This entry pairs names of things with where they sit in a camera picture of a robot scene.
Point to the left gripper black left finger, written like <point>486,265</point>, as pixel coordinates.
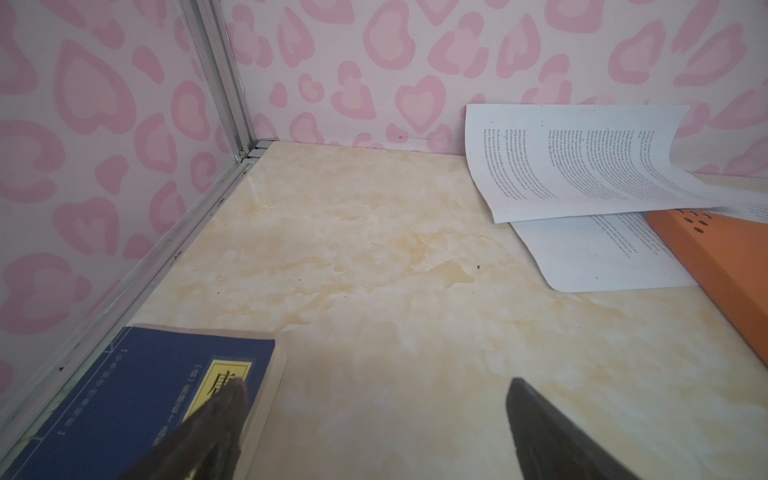
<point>205,446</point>

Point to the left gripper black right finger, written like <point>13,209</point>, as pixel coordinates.
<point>549,446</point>

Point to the orange and black folder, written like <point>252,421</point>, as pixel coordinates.
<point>728,258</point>

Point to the blue paperback book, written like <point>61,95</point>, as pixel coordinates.
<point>142,387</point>

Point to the lower back text sheet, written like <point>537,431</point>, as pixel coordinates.
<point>601,253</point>

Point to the text sheet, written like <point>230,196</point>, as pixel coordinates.
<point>535,162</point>
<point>601,253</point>

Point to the top back text sheet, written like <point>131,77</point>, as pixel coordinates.
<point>535,162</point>

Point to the aluminium frame corner post left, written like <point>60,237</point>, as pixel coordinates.
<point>206,26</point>

